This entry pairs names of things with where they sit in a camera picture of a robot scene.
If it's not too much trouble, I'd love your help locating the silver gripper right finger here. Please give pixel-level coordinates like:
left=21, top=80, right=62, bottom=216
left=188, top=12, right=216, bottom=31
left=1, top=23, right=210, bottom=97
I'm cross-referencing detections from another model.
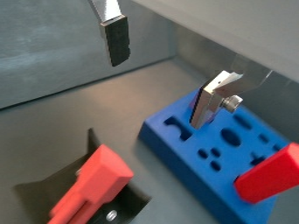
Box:
left=188, top=55, right=273, bottom=130

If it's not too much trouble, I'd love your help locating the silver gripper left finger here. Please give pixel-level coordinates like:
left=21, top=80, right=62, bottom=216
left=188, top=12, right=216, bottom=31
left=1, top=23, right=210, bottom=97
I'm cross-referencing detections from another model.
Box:
left=88, top=0, right=130, bottom=67

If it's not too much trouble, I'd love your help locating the red three prong object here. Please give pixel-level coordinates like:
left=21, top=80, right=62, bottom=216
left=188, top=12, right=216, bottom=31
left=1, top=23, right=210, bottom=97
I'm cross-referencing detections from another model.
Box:
left=47, top=144, right=133, bottom=224

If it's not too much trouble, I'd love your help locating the black curved fixture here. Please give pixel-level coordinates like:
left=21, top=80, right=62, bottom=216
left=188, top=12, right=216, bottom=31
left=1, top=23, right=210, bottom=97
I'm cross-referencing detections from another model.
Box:
left=13, top=130, right=150, bottom=224

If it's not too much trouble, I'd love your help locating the blue shape sorter block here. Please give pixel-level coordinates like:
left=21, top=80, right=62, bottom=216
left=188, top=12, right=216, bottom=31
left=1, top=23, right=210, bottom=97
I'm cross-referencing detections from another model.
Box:
left=138, top=92, right=289, bottom=224

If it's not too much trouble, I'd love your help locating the red hexagonal peg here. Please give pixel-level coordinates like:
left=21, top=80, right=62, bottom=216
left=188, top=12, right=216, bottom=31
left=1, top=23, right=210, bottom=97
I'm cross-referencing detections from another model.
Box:
left=233, top=143, right=299, bottom=204

